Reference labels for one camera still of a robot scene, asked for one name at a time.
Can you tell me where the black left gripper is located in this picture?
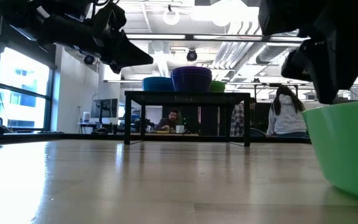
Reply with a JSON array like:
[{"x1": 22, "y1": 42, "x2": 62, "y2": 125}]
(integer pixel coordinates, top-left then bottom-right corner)
[{"x1": 93, "y1": 2, "x2": 154, "y2": 75}]

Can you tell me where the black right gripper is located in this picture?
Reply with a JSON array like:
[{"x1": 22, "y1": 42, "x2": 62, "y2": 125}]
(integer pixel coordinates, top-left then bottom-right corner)
[{"x1": 259, "y1": 0, "x2": 358, "y2": 105}]

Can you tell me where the black computer monitor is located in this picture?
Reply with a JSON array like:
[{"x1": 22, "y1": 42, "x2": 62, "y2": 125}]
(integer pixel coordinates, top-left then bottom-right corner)
[{"x1": 91, "y1": 98, "x2": 119, "y2": 119}]

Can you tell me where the person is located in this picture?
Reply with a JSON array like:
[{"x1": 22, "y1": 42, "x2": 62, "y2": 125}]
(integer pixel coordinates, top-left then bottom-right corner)
[
  {"x1": 230, "y1": 98, "x2": 257, "y2": 138},
  {"x1": 265, "y1": 85, "x2": 308, "y2": 138},
  {"x1": 154, "y1": 108, "x2": 183, "y2": 131}
]

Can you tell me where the round white ceiling lamp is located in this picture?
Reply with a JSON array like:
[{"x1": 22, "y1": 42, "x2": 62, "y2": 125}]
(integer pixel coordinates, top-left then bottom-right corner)
[{"x1": 162, "y1": 9, "x2": 180, "y2": 26}]

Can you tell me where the black perforated metal rack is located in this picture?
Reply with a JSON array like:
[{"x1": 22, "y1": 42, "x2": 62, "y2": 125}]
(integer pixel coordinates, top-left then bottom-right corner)
[{"x1": 124, "y1": 90, "x2": 251, "y2": 147}]

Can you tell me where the dark blue chair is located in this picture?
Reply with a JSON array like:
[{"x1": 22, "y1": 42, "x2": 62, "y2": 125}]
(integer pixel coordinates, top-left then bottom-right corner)
[{"x1": 249, "y1": 127, "x2": 267, "y2": 138}]

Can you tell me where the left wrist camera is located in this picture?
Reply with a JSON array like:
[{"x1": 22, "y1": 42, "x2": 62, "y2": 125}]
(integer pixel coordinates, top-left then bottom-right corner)
[{"x1": 65, "y1": 45, "x2": 101, "y2": 66}]

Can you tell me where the silver ventilation duct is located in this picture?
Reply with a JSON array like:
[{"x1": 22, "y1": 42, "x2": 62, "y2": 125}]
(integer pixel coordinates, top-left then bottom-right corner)
[{"x1": 255, "y1": 42, "x2": 291, "y2": 65}]

